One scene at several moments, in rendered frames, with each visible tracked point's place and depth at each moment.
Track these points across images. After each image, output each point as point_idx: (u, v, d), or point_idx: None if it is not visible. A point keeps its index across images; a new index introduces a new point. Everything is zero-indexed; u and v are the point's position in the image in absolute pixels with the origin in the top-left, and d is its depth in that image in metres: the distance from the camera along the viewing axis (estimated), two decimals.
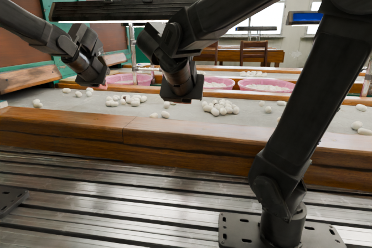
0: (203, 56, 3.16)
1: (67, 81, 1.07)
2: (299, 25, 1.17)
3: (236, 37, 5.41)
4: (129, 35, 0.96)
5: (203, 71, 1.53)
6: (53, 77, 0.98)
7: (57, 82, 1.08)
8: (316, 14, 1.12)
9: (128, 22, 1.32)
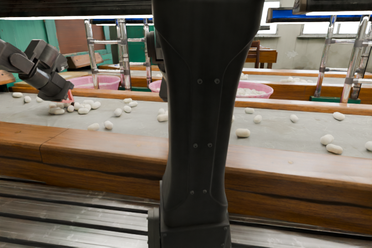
0: None
1: (22, 84, 0.97)
2: (279, 23, 1.07)
3: None
4: (86, 34, 0.86)
5: None
6: (3, 81, 0.88)
7: (12, 86, 0.98)
8: None
9: (97, 20, 1.22)
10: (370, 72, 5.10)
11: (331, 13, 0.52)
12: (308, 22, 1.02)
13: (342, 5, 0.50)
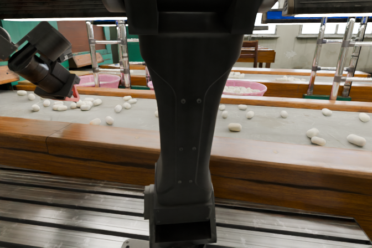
0: None
1: (26, 83, 1.01)
2: None
3: None
4: (87, 34, 0.90)
5: None
6: (8, 79, 0.92)
7: (16, 84, 1.02)
8: None
9: (98, 21, 1.26)
10: (367, 72, 5.14)
11: (316, 15, 0.56)
12: (301, 23, 1.05)
13: (326, 8, 0.54)
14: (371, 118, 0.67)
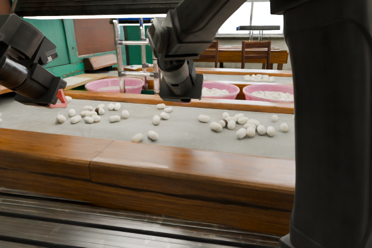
0: (202, 56, 3.00)
1: None
2: None
3: (236, 37, 5.25)
4: (114, 34, 0.80)
5: (202, 75, 1.38)
6: None
7: None
8: None
9: None
10: None
11: None
12: None
13: None
14: None
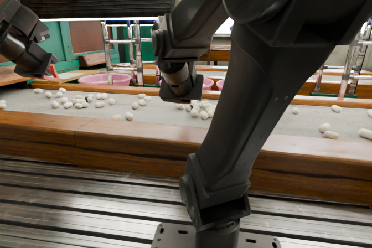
0: None
1: (41, 81, 1.04)
2: None
3: (231, 37, 5.38)
4: (102, 34, 0.93)
5: None
6: (25, 77, 0.95)
7: (31, 82, 1.05)
8: None
9: (108, 21, 1.29)
10: None
11: None
12: None
13: None
14: None
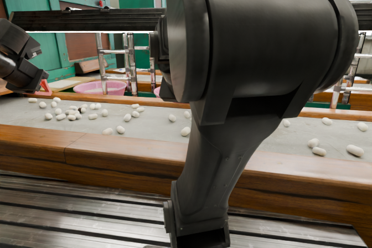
0: None
1: None
2: None
3: None
4: (96, 44, 0.93)
5: None
6: None
7: None
8: None
9: None
10: (367, 73, 5.17)
11: None
12: None
13: None
14: (370, 127, 0.71)
